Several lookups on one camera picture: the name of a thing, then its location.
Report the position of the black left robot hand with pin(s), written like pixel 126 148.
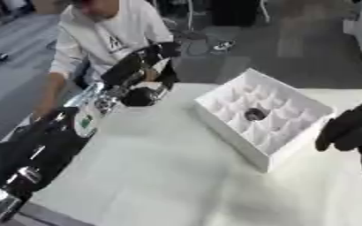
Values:
pixel 138 63

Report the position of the person's forearm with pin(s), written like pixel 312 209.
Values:
pixel 49 94

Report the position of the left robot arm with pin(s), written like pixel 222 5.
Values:
pixel 45 147

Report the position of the dark round ball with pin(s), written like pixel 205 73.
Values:
pixel 254 114

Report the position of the white compartment box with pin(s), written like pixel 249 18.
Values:
pixel 271 138

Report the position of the person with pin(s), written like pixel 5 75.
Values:
pixel 104 32

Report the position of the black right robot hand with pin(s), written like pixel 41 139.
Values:
pixel 351 126

